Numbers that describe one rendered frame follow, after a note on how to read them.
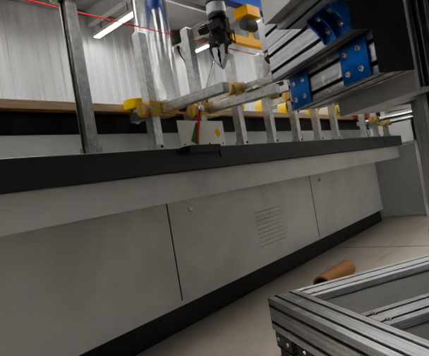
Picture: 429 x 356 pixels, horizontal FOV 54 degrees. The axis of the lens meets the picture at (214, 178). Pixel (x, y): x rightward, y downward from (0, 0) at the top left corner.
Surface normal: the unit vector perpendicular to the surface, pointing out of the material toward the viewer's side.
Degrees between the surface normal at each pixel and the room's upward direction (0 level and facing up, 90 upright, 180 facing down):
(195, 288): 90
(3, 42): 90
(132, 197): 90
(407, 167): 90
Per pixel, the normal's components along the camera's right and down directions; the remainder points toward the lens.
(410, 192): -0.63, 0.10
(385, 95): -0.94, 0.15
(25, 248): 0.76, -0.14
